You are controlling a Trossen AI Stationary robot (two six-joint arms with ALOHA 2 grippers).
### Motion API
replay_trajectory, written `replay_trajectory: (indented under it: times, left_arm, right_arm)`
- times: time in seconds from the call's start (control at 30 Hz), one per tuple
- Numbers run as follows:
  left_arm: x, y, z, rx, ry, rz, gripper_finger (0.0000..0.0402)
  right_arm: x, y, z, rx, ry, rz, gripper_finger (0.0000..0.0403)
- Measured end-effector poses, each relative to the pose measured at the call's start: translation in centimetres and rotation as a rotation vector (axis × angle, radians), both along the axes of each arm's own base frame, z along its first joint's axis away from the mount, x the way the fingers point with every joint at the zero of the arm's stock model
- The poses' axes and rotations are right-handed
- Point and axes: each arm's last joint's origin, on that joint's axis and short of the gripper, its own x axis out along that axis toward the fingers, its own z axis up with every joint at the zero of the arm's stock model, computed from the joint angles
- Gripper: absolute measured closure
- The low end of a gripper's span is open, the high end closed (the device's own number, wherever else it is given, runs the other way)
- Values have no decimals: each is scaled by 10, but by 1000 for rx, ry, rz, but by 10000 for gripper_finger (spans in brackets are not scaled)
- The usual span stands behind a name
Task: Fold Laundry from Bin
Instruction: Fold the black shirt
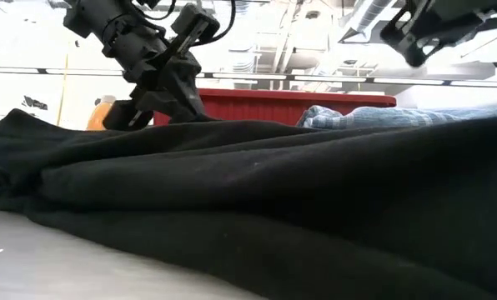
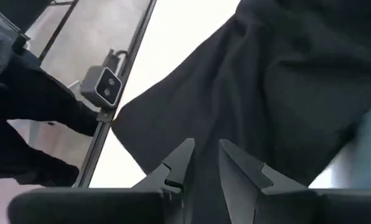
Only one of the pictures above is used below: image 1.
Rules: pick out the grey striped garment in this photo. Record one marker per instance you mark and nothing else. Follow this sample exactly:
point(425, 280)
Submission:
point(398, 116)

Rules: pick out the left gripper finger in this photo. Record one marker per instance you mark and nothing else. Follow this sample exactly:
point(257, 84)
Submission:
point(123, 116)
point(182, 108)

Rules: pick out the ceiling light strip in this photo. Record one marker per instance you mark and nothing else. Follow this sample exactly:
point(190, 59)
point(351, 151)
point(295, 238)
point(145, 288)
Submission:
point(8, 69)
point(409, 81)
point(83, 71)
point(482, 83)
point(248, 76)
point(329, 78)

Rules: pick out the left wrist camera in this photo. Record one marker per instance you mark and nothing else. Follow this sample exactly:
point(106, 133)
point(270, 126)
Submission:
point(194, 25)

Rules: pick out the red plastic laundry bin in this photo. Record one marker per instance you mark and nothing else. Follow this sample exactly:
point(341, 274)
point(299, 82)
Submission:
point(273, 106)

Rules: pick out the orange spray bottle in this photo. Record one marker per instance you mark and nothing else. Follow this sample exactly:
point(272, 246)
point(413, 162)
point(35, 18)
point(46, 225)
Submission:
point(100, 114)

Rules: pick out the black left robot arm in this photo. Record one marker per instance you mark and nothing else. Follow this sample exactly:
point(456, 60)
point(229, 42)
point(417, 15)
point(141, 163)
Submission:
point(106, 21)

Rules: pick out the black garment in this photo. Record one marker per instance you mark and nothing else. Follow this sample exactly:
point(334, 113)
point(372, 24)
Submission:
point(248, 200)

